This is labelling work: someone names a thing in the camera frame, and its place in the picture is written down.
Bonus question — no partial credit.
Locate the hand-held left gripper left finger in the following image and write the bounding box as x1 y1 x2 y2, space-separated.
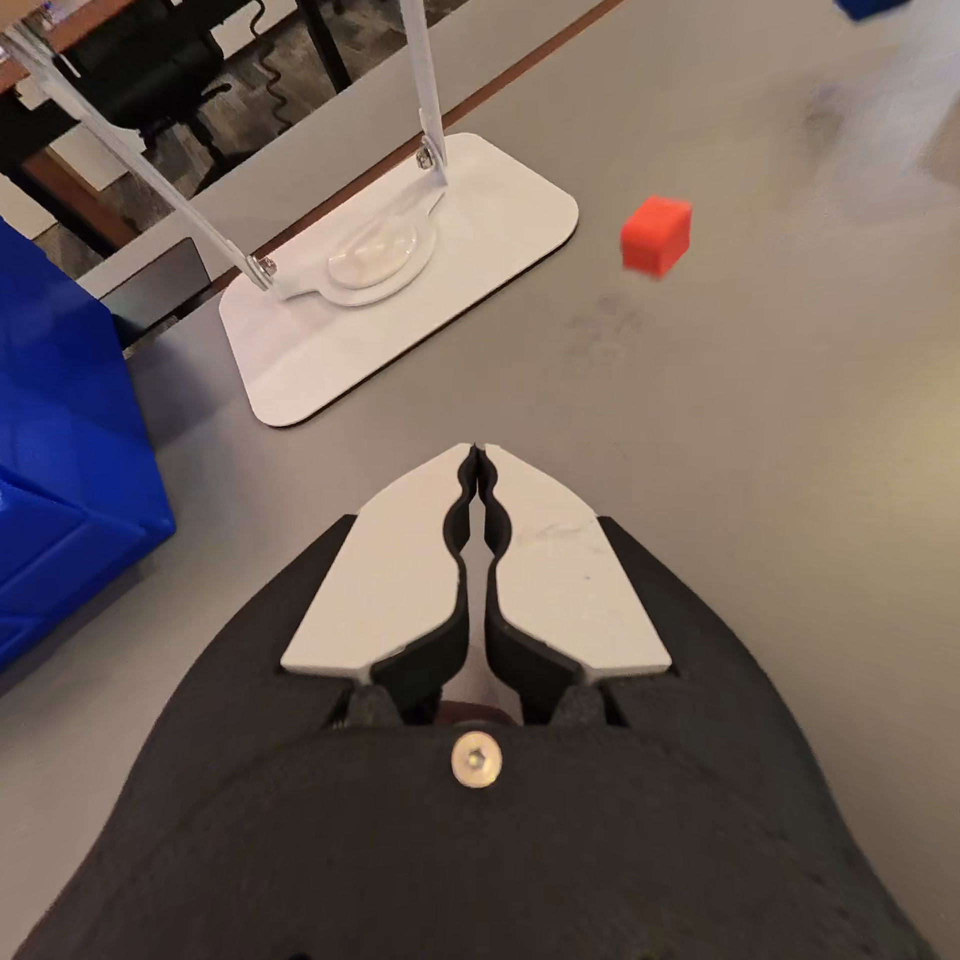
279 442 480 725

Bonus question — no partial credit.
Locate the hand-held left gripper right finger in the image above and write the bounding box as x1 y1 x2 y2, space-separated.
480 442 674 725

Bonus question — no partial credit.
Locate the blue plastic bin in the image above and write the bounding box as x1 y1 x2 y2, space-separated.
0 217 177 672

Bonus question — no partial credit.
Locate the small red wooden cube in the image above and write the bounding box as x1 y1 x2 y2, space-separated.
621 196 693 280

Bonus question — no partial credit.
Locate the black flat device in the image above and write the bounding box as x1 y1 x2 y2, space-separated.
101 238 207 350

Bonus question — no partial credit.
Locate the brown wooden desk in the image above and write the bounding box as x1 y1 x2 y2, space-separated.
0 0 354 260

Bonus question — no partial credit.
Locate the black chair base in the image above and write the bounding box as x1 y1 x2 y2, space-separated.
67 0 234 177

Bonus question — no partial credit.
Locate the black coiled cable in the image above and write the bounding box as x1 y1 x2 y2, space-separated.
251 0 291 136

